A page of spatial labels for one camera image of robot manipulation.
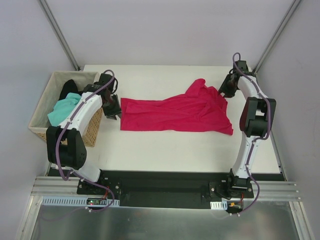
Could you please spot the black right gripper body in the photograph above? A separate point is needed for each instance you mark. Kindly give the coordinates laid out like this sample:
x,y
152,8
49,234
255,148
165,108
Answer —
x,y
225,88

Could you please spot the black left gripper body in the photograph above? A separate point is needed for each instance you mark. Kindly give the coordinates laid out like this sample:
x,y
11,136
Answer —
x,y
111,108

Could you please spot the pink t shirt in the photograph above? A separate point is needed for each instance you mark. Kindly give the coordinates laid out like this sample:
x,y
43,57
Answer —
x,y
200,109

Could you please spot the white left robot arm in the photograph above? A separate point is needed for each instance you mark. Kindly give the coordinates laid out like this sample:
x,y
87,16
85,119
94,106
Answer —
x,y
65,145

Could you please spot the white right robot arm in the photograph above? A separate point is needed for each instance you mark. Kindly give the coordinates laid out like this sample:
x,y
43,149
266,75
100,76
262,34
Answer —
x,y
255,121

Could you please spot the black t shirt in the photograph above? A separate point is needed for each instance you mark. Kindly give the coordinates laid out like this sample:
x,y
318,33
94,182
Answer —
x,y
69,87

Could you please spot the teal t shirt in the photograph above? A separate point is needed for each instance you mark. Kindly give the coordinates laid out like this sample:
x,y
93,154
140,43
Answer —
x,y
63,108

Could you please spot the wicker laundry basket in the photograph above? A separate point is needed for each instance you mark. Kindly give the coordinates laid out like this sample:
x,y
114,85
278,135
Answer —
x,y
40,122

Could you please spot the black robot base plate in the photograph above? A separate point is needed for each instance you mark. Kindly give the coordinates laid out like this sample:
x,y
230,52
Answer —
x,y
166,189

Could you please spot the left white cable duct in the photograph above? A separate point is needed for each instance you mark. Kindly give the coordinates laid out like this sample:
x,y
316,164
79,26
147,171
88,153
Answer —
x,y
68,201

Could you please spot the white cable duct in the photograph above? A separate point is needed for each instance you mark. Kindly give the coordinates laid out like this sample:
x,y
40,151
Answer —
x,y
219,205
68,201

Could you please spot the right aluminium frame post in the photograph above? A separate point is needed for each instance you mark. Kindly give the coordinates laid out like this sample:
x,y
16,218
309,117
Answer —
x,y
294,5

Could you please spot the aluminium frame post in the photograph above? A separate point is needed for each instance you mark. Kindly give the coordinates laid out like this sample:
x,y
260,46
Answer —
x,y
294,5
44,5

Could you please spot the right white cable duct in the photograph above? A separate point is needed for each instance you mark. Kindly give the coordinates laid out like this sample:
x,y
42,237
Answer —
x,y
219,205

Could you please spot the left aluminium frame post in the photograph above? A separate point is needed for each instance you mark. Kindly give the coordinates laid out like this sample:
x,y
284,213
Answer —
x,y
44,5

